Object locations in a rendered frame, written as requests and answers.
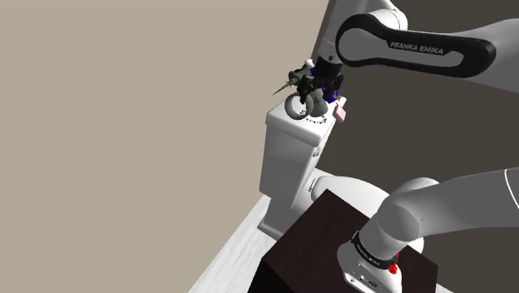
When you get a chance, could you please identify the blue figure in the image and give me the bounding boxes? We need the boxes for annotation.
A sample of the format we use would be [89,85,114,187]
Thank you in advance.
[309,67,341,103]

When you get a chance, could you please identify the black tool with grey spike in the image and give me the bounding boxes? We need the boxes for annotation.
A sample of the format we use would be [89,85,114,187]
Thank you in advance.
[270,67,315,97]

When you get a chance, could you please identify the grey round jar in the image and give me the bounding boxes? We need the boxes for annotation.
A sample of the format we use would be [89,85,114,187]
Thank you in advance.
[307,94,328,117]

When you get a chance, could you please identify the pink small box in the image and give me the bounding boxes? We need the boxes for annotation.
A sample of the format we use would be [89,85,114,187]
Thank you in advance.
[333,101,348,124]

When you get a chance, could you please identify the grey cup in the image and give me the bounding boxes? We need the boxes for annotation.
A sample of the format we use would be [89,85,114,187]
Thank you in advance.
[284,92,310,121]

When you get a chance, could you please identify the white toilet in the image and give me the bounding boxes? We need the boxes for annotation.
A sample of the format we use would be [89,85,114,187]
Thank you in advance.
[257,95,425,253]

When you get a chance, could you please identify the black bead bracelet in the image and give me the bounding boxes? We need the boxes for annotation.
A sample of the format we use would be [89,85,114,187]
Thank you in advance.
[301,114,329,125]

